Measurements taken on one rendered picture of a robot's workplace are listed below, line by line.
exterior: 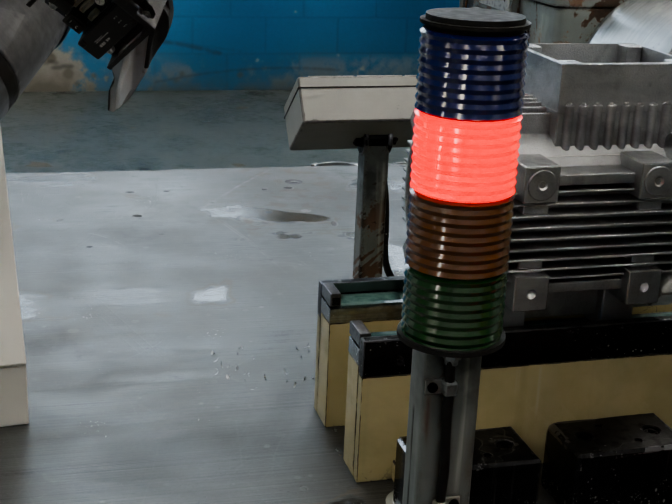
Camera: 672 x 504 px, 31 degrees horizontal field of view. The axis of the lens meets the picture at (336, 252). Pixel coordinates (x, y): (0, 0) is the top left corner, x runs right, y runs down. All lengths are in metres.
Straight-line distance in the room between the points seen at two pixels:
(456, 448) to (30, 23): 0.51
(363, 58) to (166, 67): 1.10
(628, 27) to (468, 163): 0.79
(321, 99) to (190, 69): 5.43
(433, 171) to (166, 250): 0.92
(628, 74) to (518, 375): 0.26
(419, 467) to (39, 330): 0.66
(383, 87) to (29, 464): 0.49
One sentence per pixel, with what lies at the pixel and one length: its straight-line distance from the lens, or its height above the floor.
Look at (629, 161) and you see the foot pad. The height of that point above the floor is 1.07.
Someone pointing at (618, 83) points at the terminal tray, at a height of 1.13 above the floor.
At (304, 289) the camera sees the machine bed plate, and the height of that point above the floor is 0.80.
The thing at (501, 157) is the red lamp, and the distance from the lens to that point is 0.65.
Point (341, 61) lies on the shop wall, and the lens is 6.75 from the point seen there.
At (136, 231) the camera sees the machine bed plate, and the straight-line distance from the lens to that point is 1.62.
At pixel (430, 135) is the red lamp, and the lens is 0.65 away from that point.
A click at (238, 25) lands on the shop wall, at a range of 6.60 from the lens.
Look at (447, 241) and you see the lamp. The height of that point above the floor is 1.10.
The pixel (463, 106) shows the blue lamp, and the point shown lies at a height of 1.17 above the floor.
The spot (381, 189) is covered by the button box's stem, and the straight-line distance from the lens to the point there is 1.23.
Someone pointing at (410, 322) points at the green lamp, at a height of 1.04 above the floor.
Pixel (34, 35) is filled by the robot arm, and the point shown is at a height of 1.14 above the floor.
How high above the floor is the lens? 1.30
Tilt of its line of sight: 19 degrees down
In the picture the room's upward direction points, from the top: 2 degrees clockwise
